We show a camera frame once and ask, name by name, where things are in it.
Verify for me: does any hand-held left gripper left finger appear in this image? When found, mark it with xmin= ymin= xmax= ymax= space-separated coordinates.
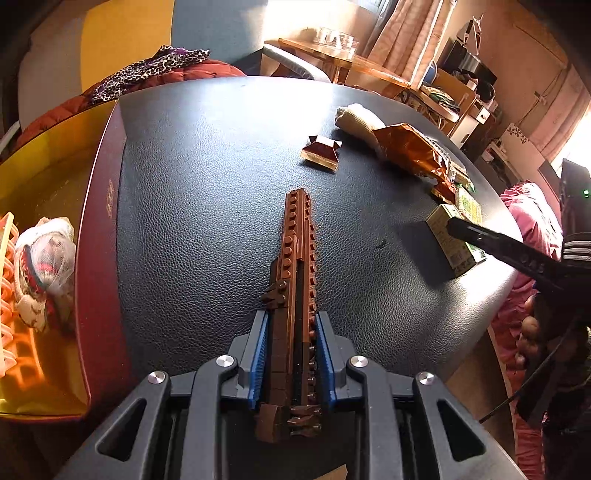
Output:
xmin=55 ymin=310 xmax=271 ymax=480

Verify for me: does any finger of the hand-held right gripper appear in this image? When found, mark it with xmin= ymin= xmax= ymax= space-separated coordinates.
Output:
xmin=445 ymin=217 xmax=513 ymax=259

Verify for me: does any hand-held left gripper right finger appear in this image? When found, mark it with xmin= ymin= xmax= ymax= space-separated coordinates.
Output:
xmin=315 ymin=311 xmax=515 ymax=480

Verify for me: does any green and yellow carton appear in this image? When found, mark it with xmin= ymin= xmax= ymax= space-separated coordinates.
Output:
xmin=425 ymin=203 xmax=489 ymax=278

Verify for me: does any green cracker packet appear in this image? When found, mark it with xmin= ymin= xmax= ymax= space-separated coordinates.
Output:
xmin=450 ymin=159 xmax=476 ymax=192
xmin=455 ymin=187 xmax=483 ymax=223

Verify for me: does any brown brick toy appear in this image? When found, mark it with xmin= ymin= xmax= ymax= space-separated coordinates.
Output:
xmin=255 ymin=188 xmax=324 ymax=444

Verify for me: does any orange snack bag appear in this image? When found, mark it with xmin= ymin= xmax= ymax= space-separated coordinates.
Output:
xmin=373 ymin=122 xmax=462 ymax=204

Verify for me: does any beige sock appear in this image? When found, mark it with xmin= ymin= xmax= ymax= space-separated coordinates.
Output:
xmin=335 ymin=104 xmax=386 ymax=155

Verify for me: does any red and gold box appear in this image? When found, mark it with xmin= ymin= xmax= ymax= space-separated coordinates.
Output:
xmin=0 ymin=99 xmax=134 ymax=421

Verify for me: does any orange plastic rack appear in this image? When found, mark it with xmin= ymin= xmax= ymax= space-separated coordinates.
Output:
xmin=0 ymin=211 xmax=28 ymax=370

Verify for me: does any person's right forearm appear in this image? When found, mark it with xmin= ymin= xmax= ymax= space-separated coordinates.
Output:
xmin=517 ymin=323 xmax=591 ymax=480

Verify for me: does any person's right hand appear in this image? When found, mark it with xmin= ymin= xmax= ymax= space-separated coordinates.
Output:
xmin=513 ymin=293 xmax=550 ymax=370

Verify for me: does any pink blanket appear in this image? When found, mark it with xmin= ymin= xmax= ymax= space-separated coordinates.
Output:
xmin=489 ymin=181 xmax=568 ymax=480

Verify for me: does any white low shelf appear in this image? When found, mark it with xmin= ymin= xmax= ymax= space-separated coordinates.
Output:
xmin=480 ymin=138 xmax=522 ymax=181

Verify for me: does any dark bed headboard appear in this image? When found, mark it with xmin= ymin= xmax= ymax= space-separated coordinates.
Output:
xmin=538 ymin=159 xmax=561 ymax=190

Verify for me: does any white flower print board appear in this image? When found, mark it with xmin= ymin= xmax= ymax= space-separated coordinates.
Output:
xmin=501 ymin=122 xmax=543 ymax=158

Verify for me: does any white cabinet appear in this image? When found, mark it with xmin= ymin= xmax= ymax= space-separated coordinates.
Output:
xmin=448 ymin=104 xmax=492 ymax=148

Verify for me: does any window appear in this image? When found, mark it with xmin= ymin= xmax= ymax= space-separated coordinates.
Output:
xmin=561 ymin=134 xmax=591 ymax=162
xmin=263 ymin=0 xmax=384 ymax=47

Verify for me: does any green cloth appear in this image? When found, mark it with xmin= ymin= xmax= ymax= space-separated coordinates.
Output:
xmin=418 ymin=85 xmax=458 ymax=112

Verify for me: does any wooden folding chair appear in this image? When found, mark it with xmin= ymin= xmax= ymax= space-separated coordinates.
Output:
xmin=416 ymin=68 xmax=478 ymax=134

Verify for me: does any pink patterned curtain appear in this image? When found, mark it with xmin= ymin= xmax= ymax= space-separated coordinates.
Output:
xmin=367 ymin=0 xmax=458 ymax=90
xmin=531 ymin=65 xmax=591 ymax=162

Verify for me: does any black monitor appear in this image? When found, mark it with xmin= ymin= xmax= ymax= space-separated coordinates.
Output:
xmin=436 ymin=39 xmax=499 ymax=88

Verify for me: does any wooden side table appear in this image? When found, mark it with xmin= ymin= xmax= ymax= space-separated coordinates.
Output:
xmin=277 ymin=38 xmax=411 ymax=90

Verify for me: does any glass cup set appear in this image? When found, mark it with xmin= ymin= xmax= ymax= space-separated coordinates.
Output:
xmin=313 ymin=27 xmax=361 ymax=51

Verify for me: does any red padded jacket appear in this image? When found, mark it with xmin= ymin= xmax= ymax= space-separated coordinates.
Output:
xmin=14 ymin=60 xmax=247 ymax=153

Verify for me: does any leopard print cloth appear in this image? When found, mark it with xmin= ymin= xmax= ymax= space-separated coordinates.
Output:
xmin=89 ymin=45 xmax=211 ymax=104

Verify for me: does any blue yellow grey armchair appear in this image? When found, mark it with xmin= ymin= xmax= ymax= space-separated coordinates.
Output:
xmin=0 ymin=0 xmax=333 ymax=153

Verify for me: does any black white striped strap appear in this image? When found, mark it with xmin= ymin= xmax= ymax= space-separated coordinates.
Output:
xmin=560 ymin=233 xmax=591 ymax=266

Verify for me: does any black cable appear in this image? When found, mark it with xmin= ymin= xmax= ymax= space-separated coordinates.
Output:
xmin=478 ymin=323 xmax=583 ymax=424

